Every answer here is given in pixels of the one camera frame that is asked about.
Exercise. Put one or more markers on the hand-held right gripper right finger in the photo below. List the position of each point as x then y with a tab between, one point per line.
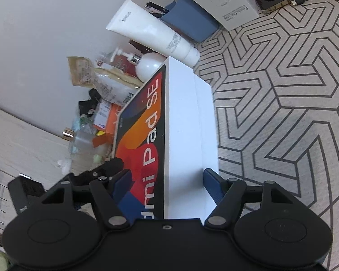
212	186

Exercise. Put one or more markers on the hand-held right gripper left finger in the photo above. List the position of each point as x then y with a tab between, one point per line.
121	185

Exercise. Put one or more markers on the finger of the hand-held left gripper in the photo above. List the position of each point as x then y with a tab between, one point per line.
113	165

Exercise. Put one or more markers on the colourful tablet box lid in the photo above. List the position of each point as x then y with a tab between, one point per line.
180	118

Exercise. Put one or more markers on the small green jar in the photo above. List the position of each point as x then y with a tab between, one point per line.
98	158

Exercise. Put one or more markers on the clear bottle gold cap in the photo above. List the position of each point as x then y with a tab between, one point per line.
80	141

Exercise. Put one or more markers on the orange box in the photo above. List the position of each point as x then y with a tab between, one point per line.
111	121

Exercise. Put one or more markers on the small labelled carton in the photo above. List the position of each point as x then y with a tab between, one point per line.
103	113

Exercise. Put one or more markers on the dark cloth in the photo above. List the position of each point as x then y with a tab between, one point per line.
87	104

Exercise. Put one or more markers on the kraft paper snack bag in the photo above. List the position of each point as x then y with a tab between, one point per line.
101	82

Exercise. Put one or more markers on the clear bottle red label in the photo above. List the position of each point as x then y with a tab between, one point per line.
121	65

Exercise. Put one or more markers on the white pump bottle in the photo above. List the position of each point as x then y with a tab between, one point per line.
149	67

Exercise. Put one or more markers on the brown glass bottle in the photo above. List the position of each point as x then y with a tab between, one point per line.
141	48

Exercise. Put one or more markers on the white cosmetic tube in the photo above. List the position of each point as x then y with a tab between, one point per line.
152	31

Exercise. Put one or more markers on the black pen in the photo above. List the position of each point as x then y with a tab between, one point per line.
156	7

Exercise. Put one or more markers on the blue pen holder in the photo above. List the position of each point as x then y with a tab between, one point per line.
192	19

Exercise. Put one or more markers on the tall white carton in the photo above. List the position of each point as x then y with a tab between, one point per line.
223	0

